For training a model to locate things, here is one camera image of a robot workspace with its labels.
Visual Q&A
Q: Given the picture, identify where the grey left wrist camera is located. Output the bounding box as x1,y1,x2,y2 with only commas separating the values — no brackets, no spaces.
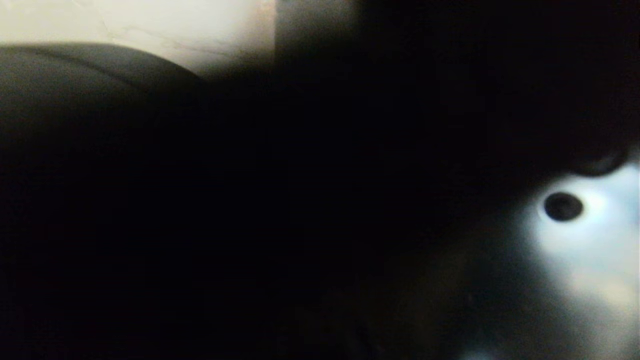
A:
520,160,640,360

